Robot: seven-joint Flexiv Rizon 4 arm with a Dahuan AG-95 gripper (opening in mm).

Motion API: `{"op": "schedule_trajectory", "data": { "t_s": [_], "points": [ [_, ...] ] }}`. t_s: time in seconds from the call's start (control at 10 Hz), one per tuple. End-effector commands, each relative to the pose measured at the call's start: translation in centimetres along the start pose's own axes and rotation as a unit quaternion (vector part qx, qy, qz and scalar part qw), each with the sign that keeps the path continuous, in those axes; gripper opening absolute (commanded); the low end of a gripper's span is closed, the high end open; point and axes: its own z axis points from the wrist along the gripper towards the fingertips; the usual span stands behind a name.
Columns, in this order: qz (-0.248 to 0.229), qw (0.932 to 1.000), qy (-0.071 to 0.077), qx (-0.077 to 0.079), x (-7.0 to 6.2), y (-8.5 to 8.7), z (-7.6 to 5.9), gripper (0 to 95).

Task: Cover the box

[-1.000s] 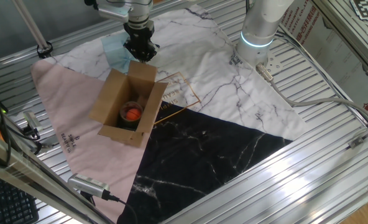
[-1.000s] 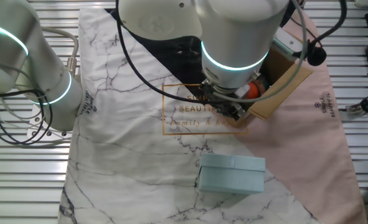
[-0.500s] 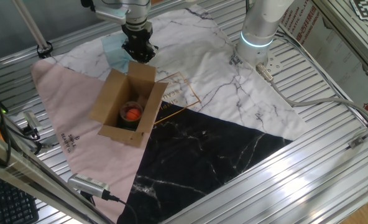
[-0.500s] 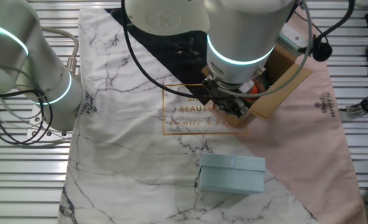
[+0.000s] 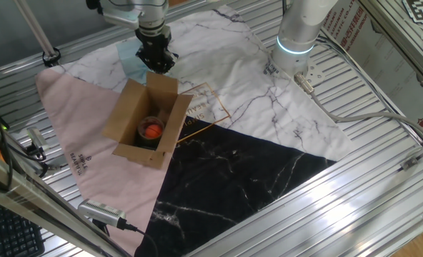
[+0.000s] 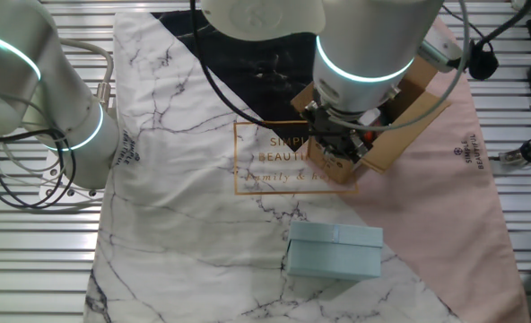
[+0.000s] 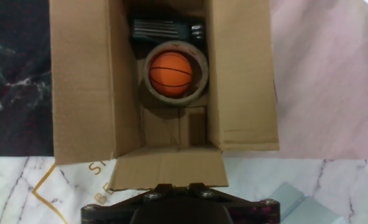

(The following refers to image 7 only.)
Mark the black striped device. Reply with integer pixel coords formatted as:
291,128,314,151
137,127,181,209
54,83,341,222
130,17,207,45

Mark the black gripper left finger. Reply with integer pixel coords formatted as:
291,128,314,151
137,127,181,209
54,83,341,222
80,182,181,224

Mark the orange object in box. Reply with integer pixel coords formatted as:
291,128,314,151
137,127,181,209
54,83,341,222
142,40,210,108

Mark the light blue gift box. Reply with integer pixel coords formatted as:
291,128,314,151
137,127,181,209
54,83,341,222
267,182,349,224

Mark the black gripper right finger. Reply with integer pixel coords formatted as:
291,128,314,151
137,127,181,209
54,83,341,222
180,182,282,224

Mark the brown cardboard box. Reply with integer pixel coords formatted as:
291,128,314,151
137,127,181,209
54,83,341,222
48,0,280,192

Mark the orange mini basketball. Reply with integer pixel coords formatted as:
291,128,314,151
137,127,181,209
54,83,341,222
149,51,194,98

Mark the marble pink black tablecloth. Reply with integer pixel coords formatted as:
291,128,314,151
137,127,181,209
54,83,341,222
0,0,368,224

